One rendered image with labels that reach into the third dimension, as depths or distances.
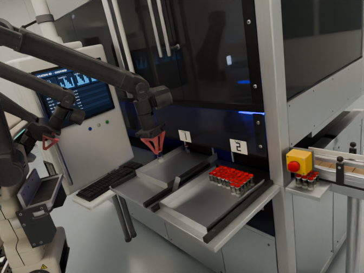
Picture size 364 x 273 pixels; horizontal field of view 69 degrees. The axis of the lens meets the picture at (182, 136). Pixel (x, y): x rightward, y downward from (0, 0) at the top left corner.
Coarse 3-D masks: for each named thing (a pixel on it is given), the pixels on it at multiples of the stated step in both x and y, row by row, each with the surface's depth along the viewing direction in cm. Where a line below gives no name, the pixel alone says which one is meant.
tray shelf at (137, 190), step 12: (240, 168) 124; (252, 168) 122; (132, 180) 134; (144, 180) 132; (264, 180) 111; (120, 192) 125; (132, 192) 123; (144, 192) 121; (156, 192) 119; (264, 192) 104; (276, 192) 104; (252, 204) 98; (264, 204) 99; (156, 216) 105; (168, 216) 101; (240, 216) 93; (252, 216) 94; (180, 228) 94; (192, 228) 92; (228, 228) 89; (240, 228) 90; (216, 240) 85
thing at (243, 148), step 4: (232, 140) 115; (236, 140) 113; (232, 144) 116; (236, 144) 114; (240, 144) 112; (244, 144) 111; (232, 148) 117; (236, 148) 115; (240, 148) 113; (244, 148) 112; (236, 152) 116; (240, 152) 114; (244, 152) 112
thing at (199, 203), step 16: (208, 176) 122; (176, 192) 110; (192, 192) 113; (208, 192) 111; (224, 192) 108; (160, 208) 106; (176, 208) 105; (192, 208) 103; (208, 208) 101; (224, 208) 99; (192, 224) 92; (208, 224) 92
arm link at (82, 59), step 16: (0, 32) 61; (16, 32) 63; (32, 32) 68; (16, 48) 64; (32, 48) 68; (48, 48) 69; (64, 48) 71; (64, 64) 72; (80, 64) 74; (96, 64) 76; (112, 80) 80; (128, 80) 81; (144, 80) 83
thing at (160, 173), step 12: (168, 156) 150; (180, 156) 150; (192, 156) 147; (204, 156) 144; (216, 156) 138; (144, 168) 140; (156, 168) 141; (168, 168) 138; (180, 168) 136; (192, 168) 127; (156, 180) 124; (168, 180) 126
